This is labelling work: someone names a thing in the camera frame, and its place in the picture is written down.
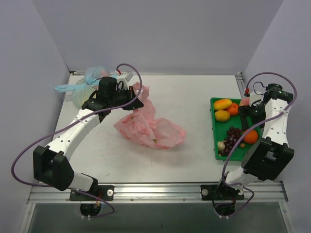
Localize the fake orange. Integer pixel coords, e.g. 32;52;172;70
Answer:
226;102;239;116
243;130;259;144

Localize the purple fake grape bunch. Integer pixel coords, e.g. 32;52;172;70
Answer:
218;126;242;157

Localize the pink plastic bag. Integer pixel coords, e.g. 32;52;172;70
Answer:
114;86;186;150

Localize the fake yellow mango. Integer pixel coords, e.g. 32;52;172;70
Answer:
213;99;232;111

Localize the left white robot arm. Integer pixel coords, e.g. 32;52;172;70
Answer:
33;72;144;200

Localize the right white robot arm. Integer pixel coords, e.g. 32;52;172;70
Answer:
215;83;294;199

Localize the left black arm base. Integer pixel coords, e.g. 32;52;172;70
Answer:
69;184;115;201

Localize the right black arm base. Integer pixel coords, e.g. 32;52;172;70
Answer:
200;183;244;201

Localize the fake pink peach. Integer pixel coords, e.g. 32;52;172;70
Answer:
239;97;250;106

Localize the fake yellow lemon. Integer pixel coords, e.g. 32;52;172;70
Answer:
214;110;231;122

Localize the fake garlic bulb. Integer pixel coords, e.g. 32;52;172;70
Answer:
217;141;225;150

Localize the blue tied plastic bag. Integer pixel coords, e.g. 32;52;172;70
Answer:
54;67;116;109

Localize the green plastic tray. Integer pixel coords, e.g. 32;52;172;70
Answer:
210;98;261;162

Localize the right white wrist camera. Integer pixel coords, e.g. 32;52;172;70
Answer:
244;91;263;106

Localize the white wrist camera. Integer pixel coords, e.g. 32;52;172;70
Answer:
114;72;133;90
244;91;263;106

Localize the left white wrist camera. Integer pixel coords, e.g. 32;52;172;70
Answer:
114;72;133;90

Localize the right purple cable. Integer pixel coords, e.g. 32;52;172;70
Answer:
220;71;299;217

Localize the aluminium front rail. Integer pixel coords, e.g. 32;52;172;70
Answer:
27;182;288;204

